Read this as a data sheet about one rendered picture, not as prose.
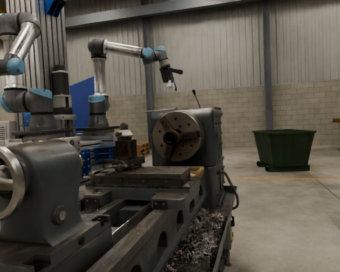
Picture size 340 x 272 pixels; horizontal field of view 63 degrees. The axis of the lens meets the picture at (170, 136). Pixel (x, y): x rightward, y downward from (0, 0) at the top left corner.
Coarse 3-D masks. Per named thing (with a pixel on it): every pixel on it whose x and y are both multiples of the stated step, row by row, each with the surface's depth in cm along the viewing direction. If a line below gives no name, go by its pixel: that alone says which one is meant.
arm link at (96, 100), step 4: (92, 96) 195; (96, 96) 195; (100, 96) 197; (104, 96) 200; (88, 100) 197; (92, 100) 195; (96, 100) 195; (100, 100) 196; (104, 100) 199; (92, 104) 195; (96, 104) 195; (100, 104) 196; (104, 104) 199; (92, 108) 195; (96, 108) 195; (100, 108) 196; (104, 108) 199; (92, 112) 195; (96, 112) 195; (100, 112) 196; (104, 112) 199
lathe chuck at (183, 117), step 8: (176, 112) 173; (184, 112) 174; (168, 120) 174; (176, 120) 173; (184, 120) 171; (192, 120) 170; (160, 128) 176; (176, 128) 173; (184, 128) 172; (192, 128) 170; (200, 128) 172; (160, 136) 177; (160, 144) 177; (176, 144) 174; (184, 144) 172; (192, 144) 171; (200, 144) 172; (160, 152) 177; (176, 152) 174; (184, 152) 173; (192, 152) 171; (176, 160) 175; (184, 160) 173
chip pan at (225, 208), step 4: (228, 196) 228; (232, 196) 227; (228, 200) 217; (224, 204) 208; (228, 204) 208; (224, 208) 198; (228, 208) 198; (220, 212) 190; (224, 212) 190; (228, 212) 190
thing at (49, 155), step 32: (0, 160) 55; (32, 160) 55; (64, 160) 62; (0, 192) 56; (32, 192) 55; (64, 192) 62; (0, 224) 60; (32, 224) 57; (64, 224) 62; (96, 224) 68; (0, 256) 53; (32, 256) 53; (64, 256) 56
